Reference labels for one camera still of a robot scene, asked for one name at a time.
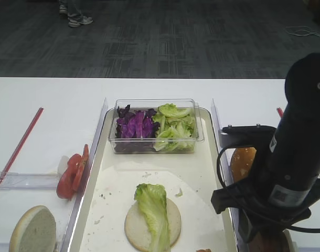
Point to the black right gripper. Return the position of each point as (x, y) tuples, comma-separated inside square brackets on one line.
[(258, 215)]

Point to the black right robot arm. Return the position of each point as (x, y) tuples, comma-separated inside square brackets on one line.
[(283, 182)]

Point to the small lettuce scrap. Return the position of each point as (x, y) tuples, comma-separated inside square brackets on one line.
[(180, 193)]

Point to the lettuce leaf on bun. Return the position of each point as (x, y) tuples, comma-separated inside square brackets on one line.
[(152, 202)]

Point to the green lettuce in container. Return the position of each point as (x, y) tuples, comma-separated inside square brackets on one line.
[(176, 129)]

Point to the tomato slice far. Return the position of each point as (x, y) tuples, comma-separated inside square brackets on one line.
[(80, 168)]

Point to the tomato slice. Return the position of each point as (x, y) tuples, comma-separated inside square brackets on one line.
[(80, 168), (64, 188)]

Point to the tomato slice near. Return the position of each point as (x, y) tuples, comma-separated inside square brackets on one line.
[(64, 188)]

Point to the sesame bun top far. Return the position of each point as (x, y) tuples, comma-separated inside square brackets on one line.
[(241, 162)]

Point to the sauce blob on tray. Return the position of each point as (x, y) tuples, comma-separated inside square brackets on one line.
[(203, 250)]

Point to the metal serving tray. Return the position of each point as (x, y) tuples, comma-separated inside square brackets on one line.
[(113, 181)]

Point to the clear plastic salad container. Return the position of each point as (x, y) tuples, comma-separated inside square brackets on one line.
[(145, 104)]

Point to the purple cabbage in container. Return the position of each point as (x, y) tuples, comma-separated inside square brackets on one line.
[(133, 128)]

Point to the white left far pusher block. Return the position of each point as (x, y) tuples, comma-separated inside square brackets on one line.
[(63, 165)]

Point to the bun half left side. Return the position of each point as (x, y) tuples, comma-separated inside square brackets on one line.
[(35, 231)]

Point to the red rod left side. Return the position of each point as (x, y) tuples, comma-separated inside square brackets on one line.
[(20, 144)]

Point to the clear left pusher track far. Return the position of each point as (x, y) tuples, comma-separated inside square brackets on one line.
[(25, 181)]

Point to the person legs and shoes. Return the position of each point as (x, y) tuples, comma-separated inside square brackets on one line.
[(71, 9)]

